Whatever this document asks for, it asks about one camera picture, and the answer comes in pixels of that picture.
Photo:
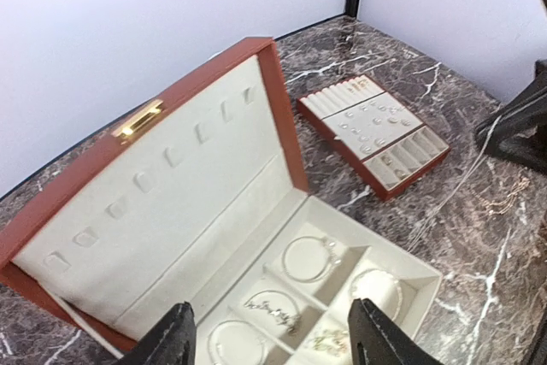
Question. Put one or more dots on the red jewelry box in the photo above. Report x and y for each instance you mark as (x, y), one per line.
(193, 198)

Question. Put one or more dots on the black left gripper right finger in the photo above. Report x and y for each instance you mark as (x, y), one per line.
(376, 340)

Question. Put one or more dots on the silver bangle front right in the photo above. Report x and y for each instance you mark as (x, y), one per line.
(381, 287)

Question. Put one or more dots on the red jewelry display tray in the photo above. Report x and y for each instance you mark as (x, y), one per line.
(387, 145)

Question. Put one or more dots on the silver bangle front left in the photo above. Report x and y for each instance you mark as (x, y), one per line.
(235, 342)

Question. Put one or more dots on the silver bangle back right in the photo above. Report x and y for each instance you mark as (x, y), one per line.
(309, 259)

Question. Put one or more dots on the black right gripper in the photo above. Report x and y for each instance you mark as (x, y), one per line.
(517, 132)

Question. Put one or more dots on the silver bangle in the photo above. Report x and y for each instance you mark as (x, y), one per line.
(309, 259)
(235, 342)
(381, 287)

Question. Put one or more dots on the gold crystal pendant earring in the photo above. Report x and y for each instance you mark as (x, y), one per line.
(332, 341)

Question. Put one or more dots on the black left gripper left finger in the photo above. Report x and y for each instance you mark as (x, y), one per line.
(171, 341)

